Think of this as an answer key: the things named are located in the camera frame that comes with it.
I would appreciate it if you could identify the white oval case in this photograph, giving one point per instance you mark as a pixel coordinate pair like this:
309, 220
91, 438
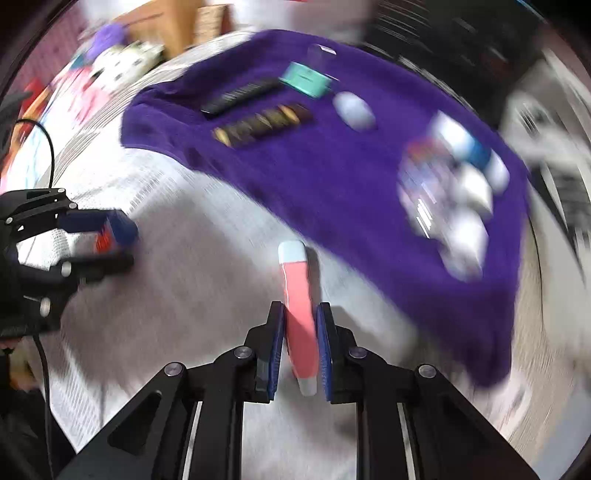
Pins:
353, 110

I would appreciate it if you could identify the dark brown gold-patterned bar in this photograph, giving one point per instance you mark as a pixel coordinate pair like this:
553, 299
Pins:
263, 123

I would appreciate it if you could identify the clear plastic bottle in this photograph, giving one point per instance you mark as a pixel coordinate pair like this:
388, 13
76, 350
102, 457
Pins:
425, 184

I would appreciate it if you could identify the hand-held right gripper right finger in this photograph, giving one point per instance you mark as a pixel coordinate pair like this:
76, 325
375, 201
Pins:
325, 350

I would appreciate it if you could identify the white spotted plush toy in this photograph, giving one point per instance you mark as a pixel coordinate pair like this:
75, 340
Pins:
124, 60

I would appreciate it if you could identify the newspaper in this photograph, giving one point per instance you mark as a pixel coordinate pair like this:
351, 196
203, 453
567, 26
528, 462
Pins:
184, 277

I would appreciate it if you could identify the small orange and blue item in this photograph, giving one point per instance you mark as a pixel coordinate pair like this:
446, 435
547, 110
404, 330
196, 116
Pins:
105, 237

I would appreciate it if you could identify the white cylindrical charger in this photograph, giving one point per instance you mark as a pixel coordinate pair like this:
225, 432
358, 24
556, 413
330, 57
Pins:
466, 244

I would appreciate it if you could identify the green binder clip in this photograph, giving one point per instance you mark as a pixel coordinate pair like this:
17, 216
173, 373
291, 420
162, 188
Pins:
304, 81

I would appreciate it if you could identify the blue and white bottle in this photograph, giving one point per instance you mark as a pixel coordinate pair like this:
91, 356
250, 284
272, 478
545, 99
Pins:
475, 152

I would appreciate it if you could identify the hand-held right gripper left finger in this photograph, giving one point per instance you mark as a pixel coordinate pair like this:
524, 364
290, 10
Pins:
276, 350

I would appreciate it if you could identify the purple towel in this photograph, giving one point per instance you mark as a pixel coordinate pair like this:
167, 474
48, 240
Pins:
323, 175

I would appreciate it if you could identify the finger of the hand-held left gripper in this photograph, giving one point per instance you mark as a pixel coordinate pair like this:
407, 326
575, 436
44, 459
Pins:
92, 267
83, 221

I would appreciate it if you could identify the purple plush toy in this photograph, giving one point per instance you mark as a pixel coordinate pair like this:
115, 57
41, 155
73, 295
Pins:
106, 39

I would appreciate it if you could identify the pink tube with pale caps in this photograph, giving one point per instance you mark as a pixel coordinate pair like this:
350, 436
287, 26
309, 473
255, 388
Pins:
300, 314

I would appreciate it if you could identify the wooden furniture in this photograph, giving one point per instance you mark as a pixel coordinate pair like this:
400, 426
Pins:
180, 23

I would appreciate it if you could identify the black rectangular bar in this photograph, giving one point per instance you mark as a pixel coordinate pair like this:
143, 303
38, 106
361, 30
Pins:
240, 94

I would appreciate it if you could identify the white cube charger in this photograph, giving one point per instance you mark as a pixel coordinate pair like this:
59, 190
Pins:
478, 189

